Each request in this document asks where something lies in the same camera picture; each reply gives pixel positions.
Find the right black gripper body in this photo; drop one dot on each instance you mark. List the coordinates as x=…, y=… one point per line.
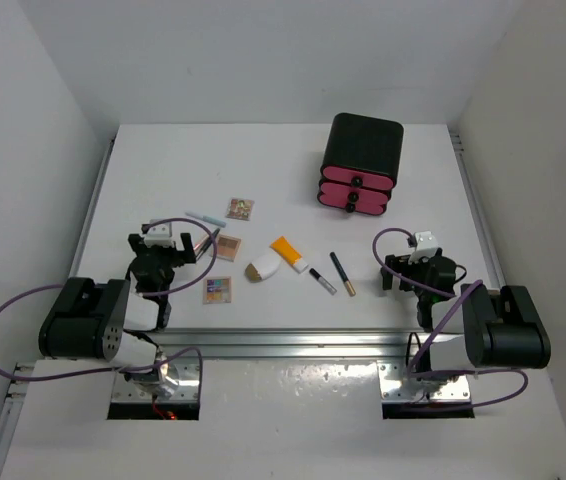
x=413, y=271

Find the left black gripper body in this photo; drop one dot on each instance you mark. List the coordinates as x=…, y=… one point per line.
x=167, y=257

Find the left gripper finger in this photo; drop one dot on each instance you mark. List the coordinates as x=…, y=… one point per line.
x=187, y=255
x=136, y=243

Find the four-pan brown eyeshadow palette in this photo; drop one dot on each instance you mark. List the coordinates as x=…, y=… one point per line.
x=227, y=247

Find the colourful glitter eyeshadow palette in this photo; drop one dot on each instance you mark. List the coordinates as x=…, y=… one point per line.
x=217, y=290

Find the nine-pan orange eyeshadow palette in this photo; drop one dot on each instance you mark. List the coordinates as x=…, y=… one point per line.
x=240, y=209

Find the white compact with gold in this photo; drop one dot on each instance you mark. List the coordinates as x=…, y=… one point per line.
x=263, y=267

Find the orange tube white cap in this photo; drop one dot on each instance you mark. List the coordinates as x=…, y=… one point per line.
x=288, y=253

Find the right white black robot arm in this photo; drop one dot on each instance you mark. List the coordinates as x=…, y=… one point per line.
x=502, y=330

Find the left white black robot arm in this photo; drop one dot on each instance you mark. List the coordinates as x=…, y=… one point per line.
x=111, y=321

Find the pink slim pencil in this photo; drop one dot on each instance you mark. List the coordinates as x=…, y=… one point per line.
x=200, y=243

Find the white and blue pen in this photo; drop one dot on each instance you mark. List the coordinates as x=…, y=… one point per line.
x=207, y=219

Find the dark teal gold pencil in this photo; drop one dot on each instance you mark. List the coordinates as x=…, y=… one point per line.
x=342, y=274

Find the silver glitter tube black cap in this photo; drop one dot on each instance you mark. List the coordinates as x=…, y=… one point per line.
x=322, y=281

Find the black drawer cabinet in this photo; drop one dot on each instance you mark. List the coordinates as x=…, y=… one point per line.
x=365, y=143

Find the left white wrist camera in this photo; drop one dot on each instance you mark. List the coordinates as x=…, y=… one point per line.
x=158, y=235

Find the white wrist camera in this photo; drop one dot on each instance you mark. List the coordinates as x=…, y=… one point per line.
x=424, y=246
x=158, y=235

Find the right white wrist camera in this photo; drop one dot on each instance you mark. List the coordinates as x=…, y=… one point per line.
x=424, y=246

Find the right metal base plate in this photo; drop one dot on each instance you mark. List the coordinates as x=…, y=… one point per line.
x=398, y=388

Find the metal base plate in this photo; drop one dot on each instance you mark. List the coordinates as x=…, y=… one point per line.
x=177, y=382
x=398, y=388

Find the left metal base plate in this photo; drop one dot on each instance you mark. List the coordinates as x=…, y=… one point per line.
x=177, y=382

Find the aluminium front rail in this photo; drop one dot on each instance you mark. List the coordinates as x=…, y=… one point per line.
x=287, y=343

